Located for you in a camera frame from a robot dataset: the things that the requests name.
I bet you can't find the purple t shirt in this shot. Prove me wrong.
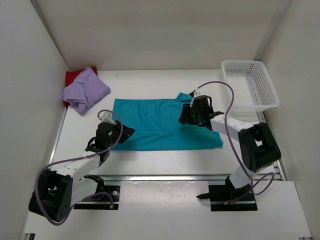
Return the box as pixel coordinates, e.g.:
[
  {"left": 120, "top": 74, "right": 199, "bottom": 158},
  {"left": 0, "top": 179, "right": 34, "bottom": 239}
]
[{"left": 62, "top": 67, "right": 111, "bottom": 115}]

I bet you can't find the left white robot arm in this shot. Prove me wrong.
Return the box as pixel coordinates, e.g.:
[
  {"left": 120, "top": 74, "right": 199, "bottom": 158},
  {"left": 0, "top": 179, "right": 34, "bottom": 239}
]
[{"left": 28, "top": 120, "right": 135, "bottom": 226}]

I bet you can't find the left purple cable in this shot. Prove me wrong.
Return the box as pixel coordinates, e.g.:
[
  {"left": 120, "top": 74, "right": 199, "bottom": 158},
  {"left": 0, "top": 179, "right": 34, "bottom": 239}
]
[{"left": 34, "top": 109, "right": 124, "bottom": 226}]

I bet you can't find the red t shirt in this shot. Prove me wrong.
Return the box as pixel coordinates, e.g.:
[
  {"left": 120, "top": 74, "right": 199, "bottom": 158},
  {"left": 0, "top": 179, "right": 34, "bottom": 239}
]
[{"left": 63, "top": 66, "right": 98, "bottom": 108}]

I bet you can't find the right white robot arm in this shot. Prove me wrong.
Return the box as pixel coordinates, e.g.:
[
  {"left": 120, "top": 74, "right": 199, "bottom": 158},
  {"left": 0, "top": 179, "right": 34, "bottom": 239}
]
[{"left": 178, "top": 95, "right": 281, "bottom": 204}]

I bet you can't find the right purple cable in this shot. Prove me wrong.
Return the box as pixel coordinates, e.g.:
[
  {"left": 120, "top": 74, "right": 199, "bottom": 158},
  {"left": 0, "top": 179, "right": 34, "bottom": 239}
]
[{"left": 189, "top": 81, "right": 275, "bottom": 196}]

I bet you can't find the teal t shirt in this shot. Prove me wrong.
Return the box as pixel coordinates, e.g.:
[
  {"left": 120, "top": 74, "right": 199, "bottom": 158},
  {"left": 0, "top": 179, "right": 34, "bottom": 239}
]
[{"left": 112, "top": 92, "right": 224, "bottom": 151}]

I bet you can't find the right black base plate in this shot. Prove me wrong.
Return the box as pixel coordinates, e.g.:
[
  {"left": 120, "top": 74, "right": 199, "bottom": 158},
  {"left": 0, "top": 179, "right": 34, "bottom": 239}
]
[{"left": 208, "top": 185, "right": 258, "bottom": 212}]

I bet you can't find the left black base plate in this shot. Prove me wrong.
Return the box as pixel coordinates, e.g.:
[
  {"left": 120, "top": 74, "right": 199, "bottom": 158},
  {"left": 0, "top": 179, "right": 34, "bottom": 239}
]
[{"left": 74, "top": 181, "right": 121, "bottom": 211}]

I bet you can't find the aluminium rail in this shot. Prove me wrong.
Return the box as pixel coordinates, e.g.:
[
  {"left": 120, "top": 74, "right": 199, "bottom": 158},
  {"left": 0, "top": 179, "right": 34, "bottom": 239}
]
[{"left": 44, "top": 173, "right": 286, "bottom": 183}]

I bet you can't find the purple cable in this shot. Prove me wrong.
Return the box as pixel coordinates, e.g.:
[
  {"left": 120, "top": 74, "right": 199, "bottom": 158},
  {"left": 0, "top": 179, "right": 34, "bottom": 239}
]
[
  {"left": 34, "top": 109, "right": 124, "bottom": 226},
  {"left": 189, "top": 81, "right": 275, "bottom": 196}
]

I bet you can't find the white plastic basket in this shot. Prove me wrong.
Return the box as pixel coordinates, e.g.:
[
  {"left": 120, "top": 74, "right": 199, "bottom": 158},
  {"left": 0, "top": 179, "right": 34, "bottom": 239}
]
[{"left": 221, "top": 59, "right": 280, "bottom": 113}]

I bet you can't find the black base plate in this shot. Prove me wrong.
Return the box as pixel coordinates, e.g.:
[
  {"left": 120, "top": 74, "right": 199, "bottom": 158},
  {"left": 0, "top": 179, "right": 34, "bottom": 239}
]
[
  {"left": 208, "top": 185, "right": 258, "bottom": 212},
  {"left": 74, "top": 181, "right": 121, "bottom": 211}
]

